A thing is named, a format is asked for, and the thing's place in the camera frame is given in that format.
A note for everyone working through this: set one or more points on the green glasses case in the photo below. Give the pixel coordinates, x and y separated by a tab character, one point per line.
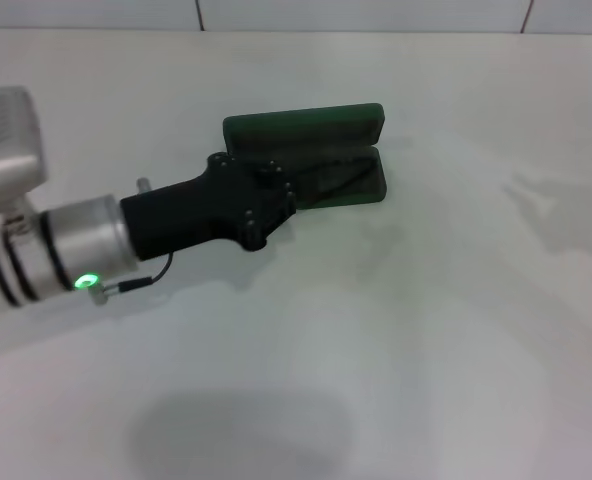
306	130

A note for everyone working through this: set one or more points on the black glasses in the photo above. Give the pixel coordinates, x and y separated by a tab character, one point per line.
336	182

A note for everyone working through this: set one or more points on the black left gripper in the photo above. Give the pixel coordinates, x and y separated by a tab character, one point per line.
186	215

